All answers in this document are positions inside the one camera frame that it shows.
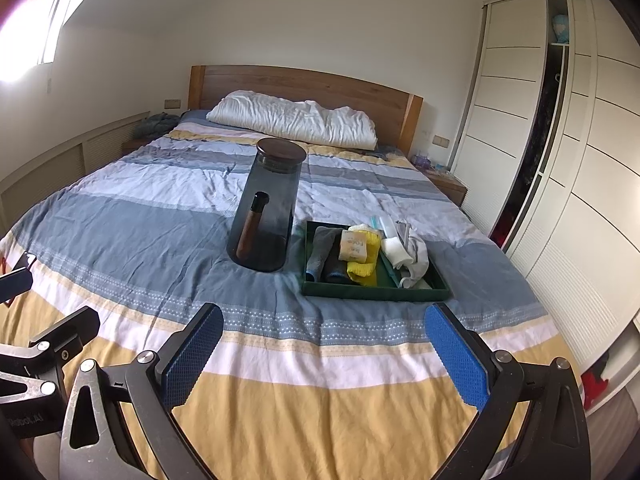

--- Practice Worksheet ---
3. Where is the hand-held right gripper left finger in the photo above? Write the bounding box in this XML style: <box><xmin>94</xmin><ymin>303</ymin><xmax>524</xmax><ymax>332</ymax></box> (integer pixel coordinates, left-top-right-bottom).
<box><xmin>59</xmin><ymin>303</ymin><xmax>225</xmax><ymax>480</ymax></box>

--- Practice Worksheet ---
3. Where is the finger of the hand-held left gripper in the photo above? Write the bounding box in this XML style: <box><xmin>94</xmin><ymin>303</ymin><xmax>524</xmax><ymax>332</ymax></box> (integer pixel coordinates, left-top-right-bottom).
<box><xmin>0</xmin><ymin>306</ymin><xmax>101</xmax><ymax>404</ymax></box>
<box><xmin>0</xmin><ymin>252</ymin><xmax>36</xmax><ymax>306</ymax></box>

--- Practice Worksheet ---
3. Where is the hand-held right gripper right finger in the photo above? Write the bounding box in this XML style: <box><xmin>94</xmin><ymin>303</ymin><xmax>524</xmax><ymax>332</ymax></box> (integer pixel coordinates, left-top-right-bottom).
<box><xmin>424</xmin><ymin>303</ymin><xmax>592</xmax><ymax>480</ymax></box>

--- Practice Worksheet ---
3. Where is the light grey sock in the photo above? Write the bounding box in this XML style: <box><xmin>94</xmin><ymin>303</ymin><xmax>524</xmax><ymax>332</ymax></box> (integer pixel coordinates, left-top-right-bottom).
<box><xmin>394</xmin><ymin>219</ymin><xmax>431</xmax><ymax>290</ymax></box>

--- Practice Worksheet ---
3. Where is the small white sock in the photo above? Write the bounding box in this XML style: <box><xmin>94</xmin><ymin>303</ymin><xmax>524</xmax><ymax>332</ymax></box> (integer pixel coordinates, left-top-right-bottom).
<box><xmin>381</xmin><ymin>237</ymin><xmax>416</xmax><ymax>269</ymax></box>

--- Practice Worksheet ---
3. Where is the green tray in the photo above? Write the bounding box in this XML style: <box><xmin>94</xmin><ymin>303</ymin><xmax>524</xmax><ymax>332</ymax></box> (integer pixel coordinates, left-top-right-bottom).
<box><xmin>301</xmin><ymin>220</ymin><xmax>454</xmax><ymax>304</ymax></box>

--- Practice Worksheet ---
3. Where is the beige printed packet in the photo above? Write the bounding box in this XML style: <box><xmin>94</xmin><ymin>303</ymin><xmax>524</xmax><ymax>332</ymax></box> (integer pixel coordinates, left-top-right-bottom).
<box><xmin>338</xmin><ymin>229</ymin><xmax>370</xmax><ymax>264</ymax></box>

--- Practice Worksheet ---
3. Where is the clear zip bag teal zipper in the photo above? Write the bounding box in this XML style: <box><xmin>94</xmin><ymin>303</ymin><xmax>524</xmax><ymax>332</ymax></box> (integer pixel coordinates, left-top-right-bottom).
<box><xmin>367</xmin><ymin>216</ymin><xmax>401</xmax><ymax>289</ymax></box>

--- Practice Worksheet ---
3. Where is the white radiator cover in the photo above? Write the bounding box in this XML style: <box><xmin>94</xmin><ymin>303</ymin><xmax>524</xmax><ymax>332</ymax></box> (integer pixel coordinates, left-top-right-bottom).
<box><xmin>0</xmin><ymin>112</ymin><xmax>152</xmax><ymax>233</ymax></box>

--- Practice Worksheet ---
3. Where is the red cloth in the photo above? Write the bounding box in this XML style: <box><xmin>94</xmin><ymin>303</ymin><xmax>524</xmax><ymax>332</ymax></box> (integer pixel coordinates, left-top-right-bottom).
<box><xmin>582</xmin><ymin>354</ymin><xmax>609</xmax><ymax>409</ymax></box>

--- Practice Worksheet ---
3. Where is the purple bottles clutter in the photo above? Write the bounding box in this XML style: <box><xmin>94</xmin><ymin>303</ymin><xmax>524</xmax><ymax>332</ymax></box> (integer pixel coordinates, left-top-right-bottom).
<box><xmin>410</xmin><ymin>152</ymin><xmax>454</xmax><ymax>176</ymax></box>

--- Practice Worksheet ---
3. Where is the dark blue-grey cloth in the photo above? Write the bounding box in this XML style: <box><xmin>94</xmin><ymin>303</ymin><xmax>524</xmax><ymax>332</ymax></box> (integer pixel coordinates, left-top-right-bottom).
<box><xmin>133</xmin><ymin>112</ymin><xmax>181</xmax><ymax>139</ymax></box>

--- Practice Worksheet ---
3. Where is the white wardrobe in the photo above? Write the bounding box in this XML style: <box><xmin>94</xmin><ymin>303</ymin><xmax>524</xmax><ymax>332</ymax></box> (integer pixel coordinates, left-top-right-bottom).
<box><xmin>446</xmin><ymin>0</ymin><xmax>640</xmax><ymax>413</ymax></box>

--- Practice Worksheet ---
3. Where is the white pillow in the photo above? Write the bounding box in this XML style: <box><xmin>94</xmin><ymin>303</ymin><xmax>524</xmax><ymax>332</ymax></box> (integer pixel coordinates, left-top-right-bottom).
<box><xmin>206</xmin><ymin>90</ymin><xmax>378</xmax><ymax>151</ymax></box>

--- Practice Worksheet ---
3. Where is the window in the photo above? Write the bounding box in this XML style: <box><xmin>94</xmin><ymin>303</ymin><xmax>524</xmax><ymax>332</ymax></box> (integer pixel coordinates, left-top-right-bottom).
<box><xmin>0</xmin><ymin>0</ymin><xmax>127</xmax><ymax>86</ymax></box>

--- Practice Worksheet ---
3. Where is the wooden headboard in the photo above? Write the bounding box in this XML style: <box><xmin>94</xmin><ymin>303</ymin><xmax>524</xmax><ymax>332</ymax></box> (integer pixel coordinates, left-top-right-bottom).
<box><xmin>189</xmin><ymin>64</ymin><xmax>424</xmax><ymax>162</ymax></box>

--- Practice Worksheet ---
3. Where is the light blue shelf item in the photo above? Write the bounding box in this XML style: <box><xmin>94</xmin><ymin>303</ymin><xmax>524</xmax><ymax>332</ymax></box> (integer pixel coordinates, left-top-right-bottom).
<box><xmin>551</xmin><ymin>13</ymin><xmax>571</xmax><ymax>44</ymax></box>

